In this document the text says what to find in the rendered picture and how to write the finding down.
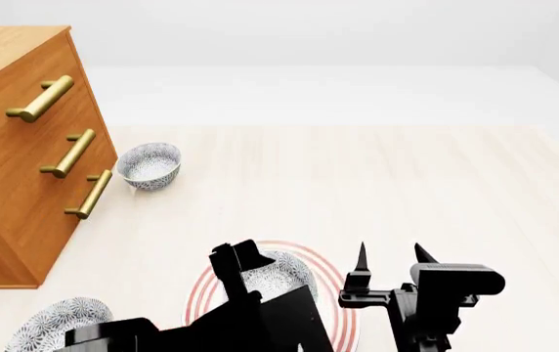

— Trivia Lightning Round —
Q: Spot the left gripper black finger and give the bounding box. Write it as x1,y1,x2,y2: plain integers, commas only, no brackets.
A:
208,242,264,314
234,239,278,274

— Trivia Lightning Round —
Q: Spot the small brass drawer handle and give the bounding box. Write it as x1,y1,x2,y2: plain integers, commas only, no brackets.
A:
64,168,114,221

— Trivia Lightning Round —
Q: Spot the wooden drawer cabinet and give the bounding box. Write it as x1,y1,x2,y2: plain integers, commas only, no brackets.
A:
0,24,120,290

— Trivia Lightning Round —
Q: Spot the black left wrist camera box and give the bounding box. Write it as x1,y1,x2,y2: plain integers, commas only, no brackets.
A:
64,317,161,352

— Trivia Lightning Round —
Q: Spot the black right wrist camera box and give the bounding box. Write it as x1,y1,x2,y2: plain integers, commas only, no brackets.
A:
409,261,507,297

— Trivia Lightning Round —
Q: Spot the white plate with red rings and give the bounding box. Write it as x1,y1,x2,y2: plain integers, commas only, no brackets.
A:
184,240,360,352

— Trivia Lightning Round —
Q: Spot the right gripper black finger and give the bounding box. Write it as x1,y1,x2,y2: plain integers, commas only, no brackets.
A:
344,241,373,291
412,242,440,265

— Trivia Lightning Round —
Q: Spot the patterned grey bowl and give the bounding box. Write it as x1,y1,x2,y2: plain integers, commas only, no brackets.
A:
236,249,321,306
115,141,184,192

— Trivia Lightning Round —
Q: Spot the large brass drawer handle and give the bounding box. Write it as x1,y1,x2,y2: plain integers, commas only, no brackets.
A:
5,74,75,124

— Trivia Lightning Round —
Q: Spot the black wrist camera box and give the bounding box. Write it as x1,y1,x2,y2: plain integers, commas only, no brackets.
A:
64,317,161,352
409,261,507,297

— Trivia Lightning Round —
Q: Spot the medium brass drawer handle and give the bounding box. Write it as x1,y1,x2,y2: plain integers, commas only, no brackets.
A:
39,128,98,180

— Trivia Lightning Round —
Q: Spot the blue patterned plate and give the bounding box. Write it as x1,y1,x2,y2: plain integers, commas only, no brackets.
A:
4,296,115,352

